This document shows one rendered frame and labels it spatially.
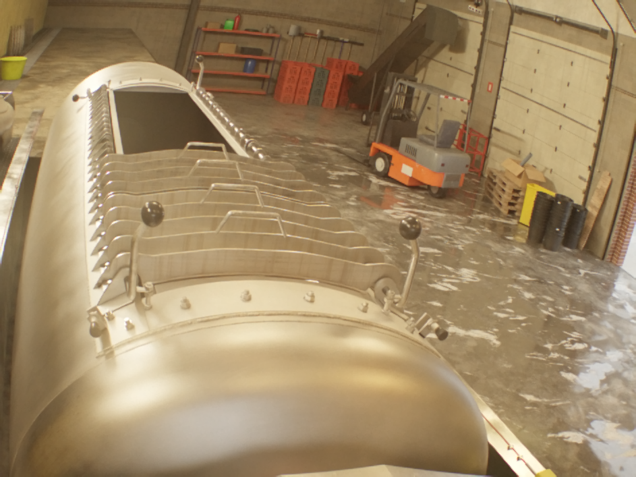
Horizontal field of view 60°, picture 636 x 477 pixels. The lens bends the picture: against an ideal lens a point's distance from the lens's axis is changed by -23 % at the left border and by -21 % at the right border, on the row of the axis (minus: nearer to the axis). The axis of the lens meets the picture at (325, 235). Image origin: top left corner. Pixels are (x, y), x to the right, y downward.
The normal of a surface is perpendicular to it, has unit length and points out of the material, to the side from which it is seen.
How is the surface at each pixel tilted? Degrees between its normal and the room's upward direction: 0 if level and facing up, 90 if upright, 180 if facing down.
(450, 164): 90
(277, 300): 1
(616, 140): 90
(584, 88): 90
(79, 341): 40
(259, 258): 90
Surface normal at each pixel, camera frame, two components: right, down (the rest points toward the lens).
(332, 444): 0.44, 0.04
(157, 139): 0.15, 0.40
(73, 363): -0.44, -0.73
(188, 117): -0.07, 0.50
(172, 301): -0.10, -0.88
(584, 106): -0.91, -0.05
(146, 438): 0.19, 0.01
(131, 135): 0.36, 0.40
